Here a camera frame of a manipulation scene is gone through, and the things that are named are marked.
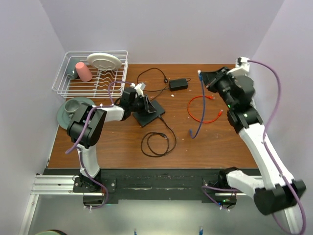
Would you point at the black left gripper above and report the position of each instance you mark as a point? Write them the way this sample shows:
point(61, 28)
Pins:
point(145, 104)

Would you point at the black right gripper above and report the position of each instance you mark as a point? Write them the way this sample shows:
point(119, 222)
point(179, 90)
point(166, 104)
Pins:
point(209, 78)

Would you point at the black network switch box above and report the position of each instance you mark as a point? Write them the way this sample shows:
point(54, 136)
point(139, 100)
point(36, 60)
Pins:
point(145, 119)

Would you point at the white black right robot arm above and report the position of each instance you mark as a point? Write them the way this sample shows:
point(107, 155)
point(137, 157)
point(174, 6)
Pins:
point(278, 189)

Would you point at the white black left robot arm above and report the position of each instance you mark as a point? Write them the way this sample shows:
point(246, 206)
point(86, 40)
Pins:
point(86, 127)

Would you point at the black power adapter brick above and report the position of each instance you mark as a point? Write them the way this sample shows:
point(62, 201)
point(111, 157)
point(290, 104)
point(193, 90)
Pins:
point(178, 84)

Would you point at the white ceramic plate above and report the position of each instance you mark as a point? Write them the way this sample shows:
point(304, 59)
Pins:
point(104, 61)

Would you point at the pink plastic cup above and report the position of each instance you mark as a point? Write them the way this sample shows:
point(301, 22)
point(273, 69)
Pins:
point(83, 72)

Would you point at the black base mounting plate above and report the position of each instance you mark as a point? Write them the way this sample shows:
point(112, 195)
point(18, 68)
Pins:
point(203, 185)

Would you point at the grey metal mug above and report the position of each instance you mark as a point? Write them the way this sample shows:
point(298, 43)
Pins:
point(70, 108)

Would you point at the dark green mug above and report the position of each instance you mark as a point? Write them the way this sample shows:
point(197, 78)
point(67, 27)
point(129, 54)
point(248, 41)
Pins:
point(71, 72)

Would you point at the green plate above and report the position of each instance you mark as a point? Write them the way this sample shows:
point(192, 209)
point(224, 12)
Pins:
point(65, 122)

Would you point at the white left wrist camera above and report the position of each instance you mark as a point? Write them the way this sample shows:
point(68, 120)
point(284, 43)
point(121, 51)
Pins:
point(139, 88)

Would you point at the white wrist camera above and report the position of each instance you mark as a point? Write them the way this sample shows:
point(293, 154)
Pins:
point(242, 67)
point(139, 88)

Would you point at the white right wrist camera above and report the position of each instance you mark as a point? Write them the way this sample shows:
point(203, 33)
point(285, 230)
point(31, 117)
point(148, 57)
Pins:
point(242, 67)

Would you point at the white wire dish rack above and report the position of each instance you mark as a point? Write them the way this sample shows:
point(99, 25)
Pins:
point(97, 87)

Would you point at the aluminium front rail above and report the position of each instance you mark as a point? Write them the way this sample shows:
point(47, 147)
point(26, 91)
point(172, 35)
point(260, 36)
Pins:
point(66, 184)

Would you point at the aluminium rail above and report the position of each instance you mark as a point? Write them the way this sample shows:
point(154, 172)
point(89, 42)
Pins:
point(294, 224)
point(66, 184)

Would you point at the aluminium right side rail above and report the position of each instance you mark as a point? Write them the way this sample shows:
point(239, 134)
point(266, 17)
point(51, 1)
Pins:
point(294, 224)

